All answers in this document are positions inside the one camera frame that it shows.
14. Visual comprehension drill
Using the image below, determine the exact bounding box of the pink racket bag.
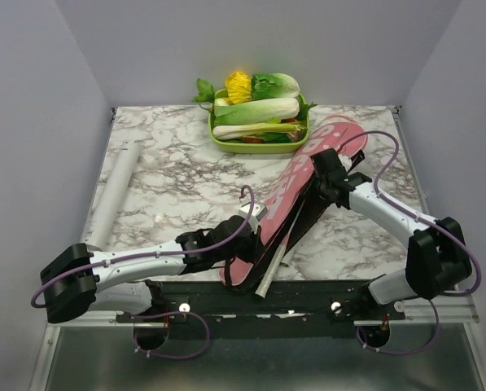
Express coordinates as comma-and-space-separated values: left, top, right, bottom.
218, 121, 368, 292

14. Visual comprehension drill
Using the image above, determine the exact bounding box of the white shuttlecock tube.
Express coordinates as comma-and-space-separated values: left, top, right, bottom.
85, 141, 141, 249

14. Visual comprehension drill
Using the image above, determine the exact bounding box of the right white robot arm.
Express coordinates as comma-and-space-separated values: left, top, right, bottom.
311, 149, 472, 305

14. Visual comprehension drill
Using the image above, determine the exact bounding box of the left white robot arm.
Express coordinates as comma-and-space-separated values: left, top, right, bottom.
31, 215, 263, 324

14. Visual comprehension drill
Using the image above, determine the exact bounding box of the green vegetable basket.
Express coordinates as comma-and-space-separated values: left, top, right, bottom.
208, 94, 313, 154

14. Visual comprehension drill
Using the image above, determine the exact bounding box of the white green napa cabbage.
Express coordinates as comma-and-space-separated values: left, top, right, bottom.
213, 98, 300, 126

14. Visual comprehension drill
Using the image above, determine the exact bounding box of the white green celery stalk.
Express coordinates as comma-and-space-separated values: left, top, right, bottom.
212, 122, 307, 141

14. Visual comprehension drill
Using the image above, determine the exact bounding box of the dark green lettuce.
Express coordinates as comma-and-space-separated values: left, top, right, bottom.
251, 73, 300, 100

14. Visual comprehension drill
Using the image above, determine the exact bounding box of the yellow leafy vegetable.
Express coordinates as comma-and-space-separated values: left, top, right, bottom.
225, 71, 252, 104

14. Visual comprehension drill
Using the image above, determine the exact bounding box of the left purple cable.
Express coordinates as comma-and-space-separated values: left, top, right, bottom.
30, 185, 255, 359

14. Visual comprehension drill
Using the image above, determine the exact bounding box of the purple cable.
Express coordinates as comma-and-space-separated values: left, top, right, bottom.
335, 131, 483, 355
30, 185, 255, 359

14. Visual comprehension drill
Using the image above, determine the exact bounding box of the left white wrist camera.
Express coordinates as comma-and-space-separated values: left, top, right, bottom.
238, 202, 268, 222

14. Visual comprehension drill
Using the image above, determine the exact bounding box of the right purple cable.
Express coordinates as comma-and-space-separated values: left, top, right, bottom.
335, 131, 483, 355

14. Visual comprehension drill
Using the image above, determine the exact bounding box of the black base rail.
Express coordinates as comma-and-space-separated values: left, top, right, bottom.
136, 279, 439, 340

